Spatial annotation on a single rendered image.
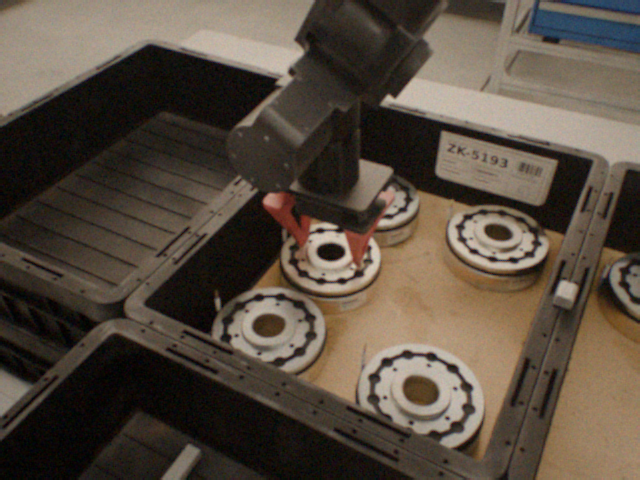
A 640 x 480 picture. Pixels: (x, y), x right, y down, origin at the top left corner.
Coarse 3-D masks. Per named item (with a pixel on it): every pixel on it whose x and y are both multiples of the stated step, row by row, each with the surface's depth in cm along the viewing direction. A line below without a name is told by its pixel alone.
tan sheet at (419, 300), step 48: (432, 240) 69; (384, 288) 63; (432, 288) 63; (528, 288) 63; (336, 336) 58; (384, 336) 58; (432, 336) 58; (480, 336) 58; (336, 384) 54; (480, 384) 54; (480, 432) 51
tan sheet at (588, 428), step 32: (608, 256) 67; (576, 352) 57; (608, 352) 57; (576, 384) 55; (608, 384) 55; (576, 416) 52; (608, 416) 52; (544, 448) 50; (576, 448) 50; (608, 448) 50
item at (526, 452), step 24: (624, 168) 62; (600, 216) 56; (600, 240) 54; (576, 264) 51; (576, 312) 47; (552, 336) 46; (552, 360) 44; (552, 384) 44; (528, 408) 41; (552, 408) 41; (528, 432) 40; (528, 456) 39
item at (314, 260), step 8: (320, 240) 63; (328, 240) 63; (336, 240) 63; (344, 240) 63; (312, 248) 62; (320, 248) 63; (344, 248) 62; (312, 256) 61; (344, 256) 61; (312, 264) 61; (320, 264) 60; (328, 264) 60; (336, 264) 60; (344, 264) 60
